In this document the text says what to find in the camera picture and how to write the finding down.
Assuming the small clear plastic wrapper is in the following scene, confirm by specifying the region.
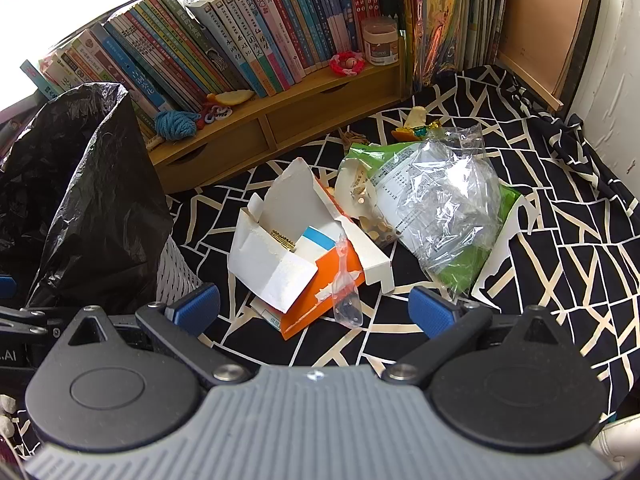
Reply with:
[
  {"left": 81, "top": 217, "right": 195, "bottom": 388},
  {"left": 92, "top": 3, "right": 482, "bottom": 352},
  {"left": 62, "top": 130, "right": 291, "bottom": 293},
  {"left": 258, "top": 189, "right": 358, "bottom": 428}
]
[{"left": 332, "top": 234, "right": 363, "bottom": 328}]

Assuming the torn white orange cardboard box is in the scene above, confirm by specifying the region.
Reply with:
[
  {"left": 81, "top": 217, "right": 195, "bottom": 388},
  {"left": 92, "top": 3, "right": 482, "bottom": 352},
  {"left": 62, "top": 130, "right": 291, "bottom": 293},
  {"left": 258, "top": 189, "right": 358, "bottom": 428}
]
[{"left": 228, "top": 158, "right": 395, "bottom": 339}]

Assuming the green clear snack bag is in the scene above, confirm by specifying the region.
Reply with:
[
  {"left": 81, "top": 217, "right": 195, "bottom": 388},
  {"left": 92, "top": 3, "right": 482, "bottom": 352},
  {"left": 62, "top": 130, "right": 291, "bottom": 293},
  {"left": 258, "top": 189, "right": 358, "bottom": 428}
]
[{"left": 333, "top": 125, "right": 518, "bottom": 296}]

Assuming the black trash bag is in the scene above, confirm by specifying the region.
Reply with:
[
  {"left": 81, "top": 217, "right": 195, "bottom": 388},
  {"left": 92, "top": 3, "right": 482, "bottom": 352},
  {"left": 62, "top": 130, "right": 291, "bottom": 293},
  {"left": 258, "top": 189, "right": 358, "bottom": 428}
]
[{"left": 1, "top": 82, "right": 172, "bottom": 314}]

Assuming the row of upright books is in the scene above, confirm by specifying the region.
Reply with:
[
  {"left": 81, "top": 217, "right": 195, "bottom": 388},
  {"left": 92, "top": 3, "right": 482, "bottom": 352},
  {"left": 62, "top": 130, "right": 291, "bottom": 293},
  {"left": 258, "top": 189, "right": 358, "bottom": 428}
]
[{"left": 22, "top": 0, "right": 386, "bottom": 150}]

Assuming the thin picture books row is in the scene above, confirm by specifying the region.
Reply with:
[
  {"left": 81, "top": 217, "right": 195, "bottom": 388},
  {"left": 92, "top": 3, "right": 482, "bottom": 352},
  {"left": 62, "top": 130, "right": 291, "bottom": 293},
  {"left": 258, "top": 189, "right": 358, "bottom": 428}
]
[{"left": 401, "top": 0, "right": 508, "bottom": 92}]

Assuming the white mesh trash bin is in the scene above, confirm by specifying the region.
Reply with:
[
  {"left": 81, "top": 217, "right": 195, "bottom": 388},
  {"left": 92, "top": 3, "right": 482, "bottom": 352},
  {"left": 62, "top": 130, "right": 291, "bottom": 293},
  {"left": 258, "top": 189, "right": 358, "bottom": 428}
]
[{"left": 155, "top": 236, "right": 202, "bottom": 304}]

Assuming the wooden desk shelf with drawers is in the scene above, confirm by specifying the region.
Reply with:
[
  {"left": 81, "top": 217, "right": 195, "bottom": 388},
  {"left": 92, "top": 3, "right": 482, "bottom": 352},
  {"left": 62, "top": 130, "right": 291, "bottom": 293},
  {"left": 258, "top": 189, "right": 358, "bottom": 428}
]
[{"left": 150, "top": 61, "right": 406, "bottom": 194}]

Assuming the blue yarn ball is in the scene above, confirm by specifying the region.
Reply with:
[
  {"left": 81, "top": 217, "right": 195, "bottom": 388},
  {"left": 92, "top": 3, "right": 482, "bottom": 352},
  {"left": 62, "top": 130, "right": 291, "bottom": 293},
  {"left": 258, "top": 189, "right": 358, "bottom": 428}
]
[{"left": 154, "top": 110, "right": 201, "bottom": 142}]

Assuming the gold blue foil wrapper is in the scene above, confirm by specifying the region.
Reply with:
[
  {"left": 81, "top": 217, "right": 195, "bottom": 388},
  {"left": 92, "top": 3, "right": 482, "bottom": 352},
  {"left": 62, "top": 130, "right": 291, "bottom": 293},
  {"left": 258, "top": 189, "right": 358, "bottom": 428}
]
[{"left": 392, "top": 106, "right": 445, "bottom": 142}]

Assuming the red white charm toy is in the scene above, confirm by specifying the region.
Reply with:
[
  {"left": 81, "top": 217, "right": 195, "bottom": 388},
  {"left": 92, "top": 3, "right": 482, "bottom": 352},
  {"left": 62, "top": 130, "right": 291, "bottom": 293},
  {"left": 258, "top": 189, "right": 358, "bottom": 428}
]
[{"left": 196, "top": 94, "right": 232, "bottom": 130}]

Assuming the orange peel on shelf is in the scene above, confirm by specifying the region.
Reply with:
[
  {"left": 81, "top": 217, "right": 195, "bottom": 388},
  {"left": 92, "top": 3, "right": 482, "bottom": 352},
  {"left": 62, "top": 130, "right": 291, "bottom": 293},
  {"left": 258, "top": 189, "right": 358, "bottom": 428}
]
[{"left": 206, "top": 90, "right": 255, "bottom": 107}]

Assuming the red crochet flower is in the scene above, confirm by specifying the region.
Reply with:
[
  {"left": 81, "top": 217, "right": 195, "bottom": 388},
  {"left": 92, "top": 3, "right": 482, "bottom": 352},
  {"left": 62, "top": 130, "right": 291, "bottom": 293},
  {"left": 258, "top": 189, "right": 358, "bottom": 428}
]
[{"left": 329, "top": 51, "right": 366, "bottom": 77}]

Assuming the small white plastic jar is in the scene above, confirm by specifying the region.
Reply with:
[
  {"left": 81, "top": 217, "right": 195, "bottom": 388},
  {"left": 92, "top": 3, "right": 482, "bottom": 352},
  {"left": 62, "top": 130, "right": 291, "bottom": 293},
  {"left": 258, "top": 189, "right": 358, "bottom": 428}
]
[{"left": 361, "top": 16, "right": 399, "bottom": 66}]

